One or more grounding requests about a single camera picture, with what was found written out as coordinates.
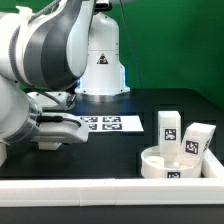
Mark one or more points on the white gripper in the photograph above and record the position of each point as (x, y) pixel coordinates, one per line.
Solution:
(61, 128)

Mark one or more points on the white round stool seat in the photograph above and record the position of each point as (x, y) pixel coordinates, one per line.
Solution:
(155, 166)

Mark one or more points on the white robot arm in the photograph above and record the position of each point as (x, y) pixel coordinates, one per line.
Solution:
(67, 42)

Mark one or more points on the white sheet with tags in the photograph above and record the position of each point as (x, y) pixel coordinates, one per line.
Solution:
(130, 123)

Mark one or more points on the white U-shaped obstacle fence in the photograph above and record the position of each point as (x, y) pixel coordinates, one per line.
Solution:
(209, 189)

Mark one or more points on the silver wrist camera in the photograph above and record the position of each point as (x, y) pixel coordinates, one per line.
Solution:
(54, 101)

